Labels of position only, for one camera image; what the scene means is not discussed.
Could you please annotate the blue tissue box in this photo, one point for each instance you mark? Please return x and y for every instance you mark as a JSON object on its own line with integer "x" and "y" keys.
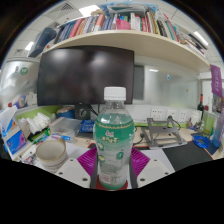
{"x": 16, "y": 141}

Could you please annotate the wooden shelf with books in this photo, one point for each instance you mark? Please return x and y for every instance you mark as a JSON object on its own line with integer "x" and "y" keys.
{"x": 133, "y": 40}

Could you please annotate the purple hanging banner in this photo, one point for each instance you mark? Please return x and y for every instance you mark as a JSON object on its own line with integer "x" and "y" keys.
{"x": 216, "y": 80}

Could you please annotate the black computer monitor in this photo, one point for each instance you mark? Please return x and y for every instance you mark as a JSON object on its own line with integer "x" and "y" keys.
{"x": 76, "y": 76}

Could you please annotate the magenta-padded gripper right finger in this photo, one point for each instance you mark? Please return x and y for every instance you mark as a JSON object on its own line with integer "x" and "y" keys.
{"x": 155, "y": 171}

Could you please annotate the white napkin stack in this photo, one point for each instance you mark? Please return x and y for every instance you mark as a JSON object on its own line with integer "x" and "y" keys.
{"x": 38, "y": 123}

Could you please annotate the black monitor stand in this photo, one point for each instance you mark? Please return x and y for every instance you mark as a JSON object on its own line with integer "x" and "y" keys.
{"x": 82, "y": 111}

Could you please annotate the grey metal laptop stand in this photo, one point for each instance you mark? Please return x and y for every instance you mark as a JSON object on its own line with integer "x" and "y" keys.
{"x": 163, "y": 138}

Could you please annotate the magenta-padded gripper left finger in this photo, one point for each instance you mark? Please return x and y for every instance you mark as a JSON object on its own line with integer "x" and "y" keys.
{"x": 71, "y": 171}

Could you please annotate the black mouse pad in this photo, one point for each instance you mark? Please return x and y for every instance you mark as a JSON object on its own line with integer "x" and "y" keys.
{"x": 186, "y": 156}

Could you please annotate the white wall socket row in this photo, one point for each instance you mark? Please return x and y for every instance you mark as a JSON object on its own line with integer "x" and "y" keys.
{"x": 158, "y": 114}

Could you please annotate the dark wine bottle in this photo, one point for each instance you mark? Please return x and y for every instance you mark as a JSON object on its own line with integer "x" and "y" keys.
{"x": 200, "y": 105}

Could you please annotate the green-labelled clear drink bottle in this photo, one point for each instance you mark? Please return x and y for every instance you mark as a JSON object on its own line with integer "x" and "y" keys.
{"x": 113, "y": 140}

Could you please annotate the white patterned ceramic cup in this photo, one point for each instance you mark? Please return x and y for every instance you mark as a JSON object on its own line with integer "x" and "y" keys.
{"x": 50, "y": 153}

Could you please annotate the clear plastic box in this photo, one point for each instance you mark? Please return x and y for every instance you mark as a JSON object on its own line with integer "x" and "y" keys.
{"x": 66, "y": 127}

